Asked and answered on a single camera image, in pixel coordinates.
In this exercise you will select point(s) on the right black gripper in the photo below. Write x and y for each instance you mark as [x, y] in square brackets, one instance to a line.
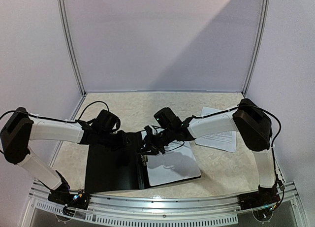
[152, 139]

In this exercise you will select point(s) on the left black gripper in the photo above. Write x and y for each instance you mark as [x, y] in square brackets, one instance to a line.
[122, 142]

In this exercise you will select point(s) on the black clip folder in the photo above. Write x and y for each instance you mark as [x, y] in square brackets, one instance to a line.
[118, 170]

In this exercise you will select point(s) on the white printed sheet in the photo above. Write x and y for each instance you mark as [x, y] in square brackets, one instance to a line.
[176, 165]

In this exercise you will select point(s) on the white paper stack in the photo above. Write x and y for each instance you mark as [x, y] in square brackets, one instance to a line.
[219, 136]

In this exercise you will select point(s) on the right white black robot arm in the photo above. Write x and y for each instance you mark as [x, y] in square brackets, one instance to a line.
[252, 123]

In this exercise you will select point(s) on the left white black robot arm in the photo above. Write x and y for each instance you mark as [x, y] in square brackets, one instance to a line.
[23, 127]

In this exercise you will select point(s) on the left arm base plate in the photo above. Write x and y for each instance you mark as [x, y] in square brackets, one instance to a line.
[63, 196]

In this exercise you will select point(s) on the aluminium front rail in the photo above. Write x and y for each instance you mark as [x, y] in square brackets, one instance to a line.
[153, 205]

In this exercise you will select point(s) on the perforated white cable tray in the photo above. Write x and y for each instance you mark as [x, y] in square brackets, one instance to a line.
[51, 215]

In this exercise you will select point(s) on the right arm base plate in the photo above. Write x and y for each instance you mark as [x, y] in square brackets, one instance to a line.
[257, 199]

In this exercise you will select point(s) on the left aluminium frame post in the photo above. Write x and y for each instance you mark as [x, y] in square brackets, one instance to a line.
[70, 47]

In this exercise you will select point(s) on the aluminium frame post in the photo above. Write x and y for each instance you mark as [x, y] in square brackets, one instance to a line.
[70, 47]
[257, 45]

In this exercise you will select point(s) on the right aluminium frame post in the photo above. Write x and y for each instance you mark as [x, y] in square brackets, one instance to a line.
[257, 45]

